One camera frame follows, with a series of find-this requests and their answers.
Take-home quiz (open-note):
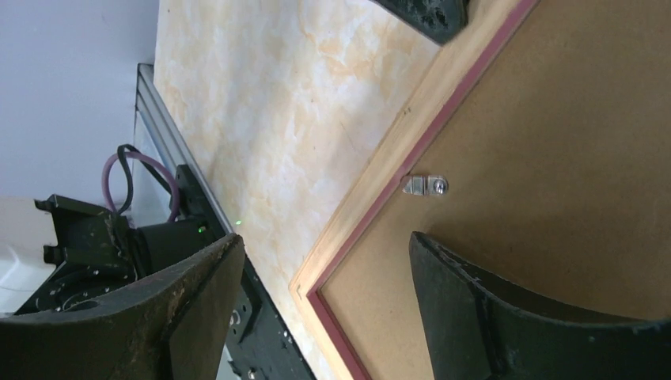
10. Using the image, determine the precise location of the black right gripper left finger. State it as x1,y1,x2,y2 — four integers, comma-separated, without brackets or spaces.
1,234,245,379

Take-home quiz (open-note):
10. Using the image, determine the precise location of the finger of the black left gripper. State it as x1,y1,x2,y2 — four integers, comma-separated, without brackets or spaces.
374,0,469,45

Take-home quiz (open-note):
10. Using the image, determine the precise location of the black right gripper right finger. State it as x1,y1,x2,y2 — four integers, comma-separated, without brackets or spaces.
409,231,670,379

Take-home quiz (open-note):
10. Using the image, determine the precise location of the brown backing board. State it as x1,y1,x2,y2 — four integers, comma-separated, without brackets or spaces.
320,1,670,379

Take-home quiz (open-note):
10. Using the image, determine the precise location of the pink photo frame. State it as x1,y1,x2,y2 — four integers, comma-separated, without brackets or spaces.
290,1,537,379

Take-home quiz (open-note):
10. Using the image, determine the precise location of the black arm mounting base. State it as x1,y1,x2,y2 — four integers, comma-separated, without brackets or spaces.
176,164,315,379

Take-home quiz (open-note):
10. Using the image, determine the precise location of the aluminium front rail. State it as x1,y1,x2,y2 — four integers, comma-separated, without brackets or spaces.
131,63,233,236

